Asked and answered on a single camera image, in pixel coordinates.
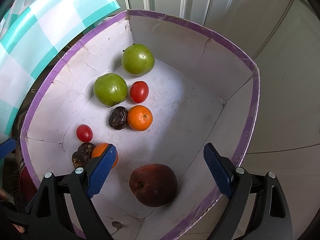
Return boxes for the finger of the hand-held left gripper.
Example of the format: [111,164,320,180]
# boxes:
[0,201,29,233]
[0,138,17,159]

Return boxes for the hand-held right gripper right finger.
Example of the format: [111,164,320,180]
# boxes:
[203,142,293,240]

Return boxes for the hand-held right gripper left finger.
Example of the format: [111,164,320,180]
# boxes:
[25,144,118,240]

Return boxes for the red cherry tomato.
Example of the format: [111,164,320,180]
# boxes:
[130,81,149,104]
[76,124,93,142]

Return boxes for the dark brown round fruit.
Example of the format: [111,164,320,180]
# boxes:
[129,164,178,207]

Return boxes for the white box with purple rim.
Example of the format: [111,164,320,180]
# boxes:
[19,9,260,240]

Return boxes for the green tomato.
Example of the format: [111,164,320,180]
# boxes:
[121,44,155,76]
[93,73,128,106]

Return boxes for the orange tangerine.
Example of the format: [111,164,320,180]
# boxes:
[127,105,153,132]
[91,143,118,169]

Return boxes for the teal checkered tablecloth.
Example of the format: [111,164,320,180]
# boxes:
[0,0,120,137]

